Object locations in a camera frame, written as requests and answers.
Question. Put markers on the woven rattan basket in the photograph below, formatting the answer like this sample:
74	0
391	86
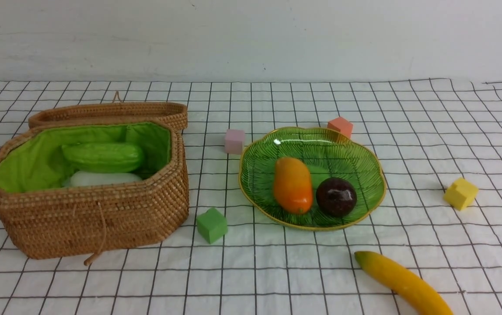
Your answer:
46	219

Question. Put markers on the pink foam cube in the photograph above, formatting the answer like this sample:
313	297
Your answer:
234	141

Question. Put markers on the yellow foam cube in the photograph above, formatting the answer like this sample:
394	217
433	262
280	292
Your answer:
461	194

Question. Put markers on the green toy gourd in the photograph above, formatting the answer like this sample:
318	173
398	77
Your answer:
104	157

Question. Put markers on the yellow toy banana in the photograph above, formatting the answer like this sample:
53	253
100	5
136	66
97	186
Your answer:
418	293

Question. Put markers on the green foam cube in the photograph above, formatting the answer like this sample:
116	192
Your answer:
212	225

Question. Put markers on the white grid tablecloth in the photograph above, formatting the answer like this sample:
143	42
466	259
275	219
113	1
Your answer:
426	133

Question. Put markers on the woven rattan basket lid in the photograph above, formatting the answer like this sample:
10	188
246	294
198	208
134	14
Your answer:
171	113

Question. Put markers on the purple toy mangosteen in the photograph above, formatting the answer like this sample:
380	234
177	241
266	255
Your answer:
336	197

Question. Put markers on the green glass leaf plate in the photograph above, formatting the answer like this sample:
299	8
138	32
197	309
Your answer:
325	154

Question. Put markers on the orange toy mango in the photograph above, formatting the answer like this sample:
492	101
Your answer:
292	187

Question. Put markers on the orange foam cube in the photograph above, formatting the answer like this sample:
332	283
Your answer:
341	125

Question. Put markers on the white toy radish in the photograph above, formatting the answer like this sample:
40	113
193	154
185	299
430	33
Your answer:
84	179

